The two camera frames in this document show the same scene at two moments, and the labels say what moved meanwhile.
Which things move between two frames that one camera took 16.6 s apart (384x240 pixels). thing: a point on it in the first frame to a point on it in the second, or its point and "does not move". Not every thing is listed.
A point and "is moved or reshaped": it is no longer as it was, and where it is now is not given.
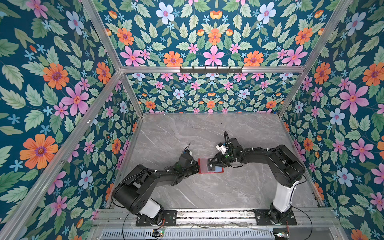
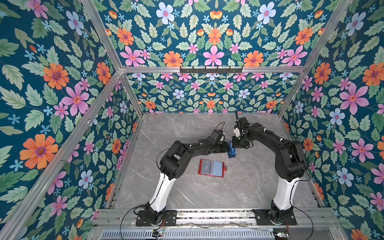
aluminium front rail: (105, 220) does not move
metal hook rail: (211, 71) does not move
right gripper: (219, 160) to (236, 145)
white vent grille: (189, 234) does not move
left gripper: (195, 165) to (224, 147)
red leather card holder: (205, 167) is moved or reshaped
